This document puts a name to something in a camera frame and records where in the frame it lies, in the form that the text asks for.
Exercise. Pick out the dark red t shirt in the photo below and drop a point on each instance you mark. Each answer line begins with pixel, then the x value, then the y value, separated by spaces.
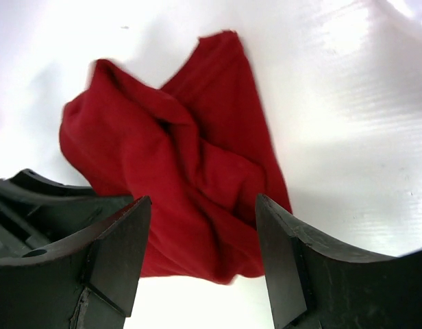
pixel 198 146

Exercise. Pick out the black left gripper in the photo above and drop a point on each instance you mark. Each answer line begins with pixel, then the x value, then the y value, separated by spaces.
pixel 36 211

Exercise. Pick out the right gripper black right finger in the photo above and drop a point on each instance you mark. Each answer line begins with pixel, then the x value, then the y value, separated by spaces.
pixel 316 281

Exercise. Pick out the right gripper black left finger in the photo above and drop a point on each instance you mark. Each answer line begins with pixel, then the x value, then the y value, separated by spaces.
pixel 87 280

